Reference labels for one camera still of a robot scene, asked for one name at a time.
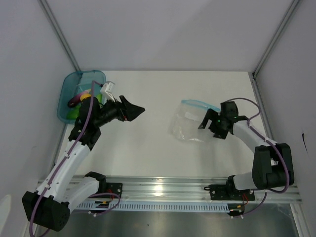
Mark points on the yellow toy lemon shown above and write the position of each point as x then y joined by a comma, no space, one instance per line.
85,96

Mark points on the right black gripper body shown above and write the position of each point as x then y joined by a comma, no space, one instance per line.
217,123

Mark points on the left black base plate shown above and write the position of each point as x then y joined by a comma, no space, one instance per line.
114,188

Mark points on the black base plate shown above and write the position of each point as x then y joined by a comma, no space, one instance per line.
114,188
224,192

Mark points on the teal plastic bin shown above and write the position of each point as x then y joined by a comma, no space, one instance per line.
75,83

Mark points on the light green toy cucumber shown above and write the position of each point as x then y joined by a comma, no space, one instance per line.
99,97

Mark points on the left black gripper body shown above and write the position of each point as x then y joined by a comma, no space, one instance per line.
110,112

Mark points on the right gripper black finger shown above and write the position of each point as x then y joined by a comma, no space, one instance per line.
211,115
221,134

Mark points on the clear zip top bag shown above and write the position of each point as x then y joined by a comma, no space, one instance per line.
188,117

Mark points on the white slotted cable duct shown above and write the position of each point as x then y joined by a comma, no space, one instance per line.
154,206

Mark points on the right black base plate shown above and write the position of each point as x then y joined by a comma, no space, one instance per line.
224,192

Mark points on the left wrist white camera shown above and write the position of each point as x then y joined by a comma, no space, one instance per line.
107,91

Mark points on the right aluminium frame post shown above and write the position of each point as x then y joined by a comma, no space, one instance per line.
283,24

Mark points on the aluminium frame post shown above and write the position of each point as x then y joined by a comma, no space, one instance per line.
59,33
283,24

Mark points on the green toy bell pepper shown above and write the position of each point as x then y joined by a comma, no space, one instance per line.
73,114

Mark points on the aluminium mounting rail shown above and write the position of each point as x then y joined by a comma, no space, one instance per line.
168,189

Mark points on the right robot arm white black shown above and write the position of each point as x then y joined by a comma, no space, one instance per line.
272,167

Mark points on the left aluminium frame post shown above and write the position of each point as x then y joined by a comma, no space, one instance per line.
59,33

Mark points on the purple toy eggplant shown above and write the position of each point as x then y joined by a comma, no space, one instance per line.
74,101

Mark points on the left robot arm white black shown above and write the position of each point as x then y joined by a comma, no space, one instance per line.
51,204

